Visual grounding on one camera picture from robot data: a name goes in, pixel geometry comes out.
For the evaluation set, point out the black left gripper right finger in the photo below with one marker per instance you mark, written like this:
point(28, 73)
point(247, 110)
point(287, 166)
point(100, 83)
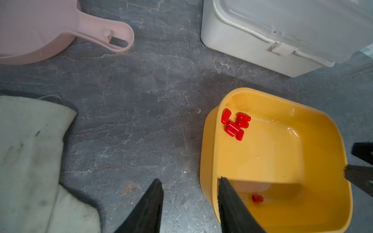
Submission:
point(234, 215)

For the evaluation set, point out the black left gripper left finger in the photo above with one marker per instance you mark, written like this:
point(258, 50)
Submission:
point(146, 215)

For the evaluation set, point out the white work glove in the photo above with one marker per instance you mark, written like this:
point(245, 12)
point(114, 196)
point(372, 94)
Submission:
point(32, 199)

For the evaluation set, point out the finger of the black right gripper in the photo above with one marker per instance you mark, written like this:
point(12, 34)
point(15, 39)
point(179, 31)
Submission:
point(363, 151)
point(361, 177)

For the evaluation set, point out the red screw protection sleeve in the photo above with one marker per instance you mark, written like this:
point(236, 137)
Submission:
point(240, 135)
point(232, 128)
point(225, 116)
point(243, 117)
point(257, 198)
point(242, 124)

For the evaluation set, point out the yellow plastic storage box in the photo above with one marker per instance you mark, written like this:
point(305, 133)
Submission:
point(291, 154)

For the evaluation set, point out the white lidded plastic box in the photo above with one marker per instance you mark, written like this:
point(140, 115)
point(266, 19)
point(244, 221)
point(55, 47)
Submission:
point(289, 37)

